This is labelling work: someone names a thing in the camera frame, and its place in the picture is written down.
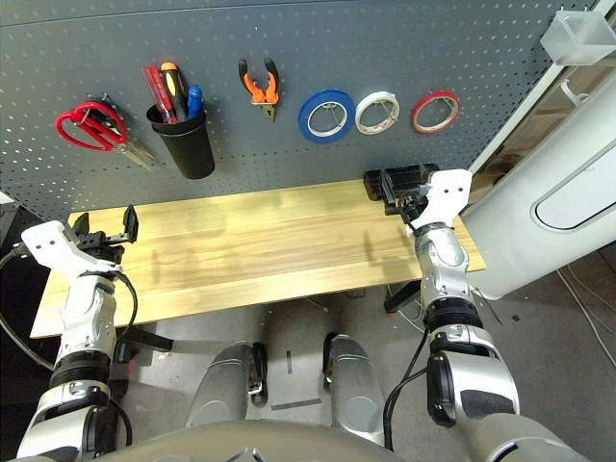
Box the black table foot bracket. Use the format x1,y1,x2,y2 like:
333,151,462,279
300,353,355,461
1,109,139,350
115,326,175,363
382,279,422,315

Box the black plastic tool case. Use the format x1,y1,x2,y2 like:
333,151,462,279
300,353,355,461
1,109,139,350
362,162,441,203

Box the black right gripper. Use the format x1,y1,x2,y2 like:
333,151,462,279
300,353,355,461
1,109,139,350
380,168,428,217

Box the white tape roll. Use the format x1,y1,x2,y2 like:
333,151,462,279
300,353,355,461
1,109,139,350
353,90,401,136

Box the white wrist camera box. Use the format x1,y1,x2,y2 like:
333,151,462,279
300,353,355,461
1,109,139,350
410,168,475,230
19,219,124,278

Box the white plastic hook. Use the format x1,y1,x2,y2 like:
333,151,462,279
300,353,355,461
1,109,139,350
558,80,591,108

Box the silver right robot leg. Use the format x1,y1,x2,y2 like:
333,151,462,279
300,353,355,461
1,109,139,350
322,331,387,447

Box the blue tape roll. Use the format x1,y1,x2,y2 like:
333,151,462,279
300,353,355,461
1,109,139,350
296,88,357,145

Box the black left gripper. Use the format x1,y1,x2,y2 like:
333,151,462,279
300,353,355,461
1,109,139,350
71,203,141,265

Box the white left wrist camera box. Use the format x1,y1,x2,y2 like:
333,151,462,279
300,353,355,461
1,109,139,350
19,219,124,278

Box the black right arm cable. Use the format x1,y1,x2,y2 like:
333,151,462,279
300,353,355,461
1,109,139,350
382,326,433,454

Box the translucent plastic bin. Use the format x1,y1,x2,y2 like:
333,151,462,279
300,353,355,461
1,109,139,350
539,10,616,66

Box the orange black needle-nose pliers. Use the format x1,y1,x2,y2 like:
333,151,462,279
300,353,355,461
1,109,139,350
237,57,282,124

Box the grey robot torso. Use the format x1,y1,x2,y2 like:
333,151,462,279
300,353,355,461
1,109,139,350
115,417,401,462

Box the black left wrist camera cable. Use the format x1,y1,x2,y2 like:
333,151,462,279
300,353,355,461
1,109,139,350
0,242,57,372

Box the black handled scissors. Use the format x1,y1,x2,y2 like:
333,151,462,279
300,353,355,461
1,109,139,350
86,92,157,171

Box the red tape roll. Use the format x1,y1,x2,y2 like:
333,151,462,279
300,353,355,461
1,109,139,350
409,90,464,137

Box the red handled screwdriver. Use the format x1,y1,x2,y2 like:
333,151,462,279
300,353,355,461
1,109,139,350
141,64,177,124

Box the black plastic cup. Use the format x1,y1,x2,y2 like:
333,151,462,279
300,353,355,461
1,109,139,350
145,103,217,181

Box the silver robot leg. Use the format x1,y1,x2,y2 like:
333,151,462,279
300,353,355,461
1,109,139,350
186,341,270,427
322,331,387,447

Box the orange black handled screwdriver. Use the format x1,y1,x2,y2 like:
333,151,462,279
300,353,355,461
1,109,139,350
159,61,191,123

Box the white pegboard frame post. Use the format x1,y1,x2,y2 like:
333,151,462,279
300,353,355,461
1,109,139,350
467,0,612,176

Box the grey perforated pegboard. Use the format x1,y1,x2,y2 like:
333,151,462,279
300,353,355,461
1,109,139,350
0,0,599,228

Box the silver left robot leg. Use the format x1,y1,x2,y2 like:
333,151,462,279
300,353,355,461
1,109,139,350
186,341,270,427

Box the white curved machine housing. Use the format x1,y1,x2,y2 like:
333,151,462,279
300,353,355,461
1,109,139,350
458,84,616,301

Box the red handled scissors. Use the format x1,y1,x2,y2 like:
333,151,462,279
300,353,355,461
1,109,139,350
54,100,129,153

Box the black left gripper cable loop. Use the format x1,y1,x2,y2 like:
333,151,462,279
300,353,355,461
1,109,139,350
102,269,141,339

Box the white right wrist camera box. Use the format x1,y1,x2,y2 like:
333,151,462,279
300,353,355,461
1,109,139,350
410,168,475,230

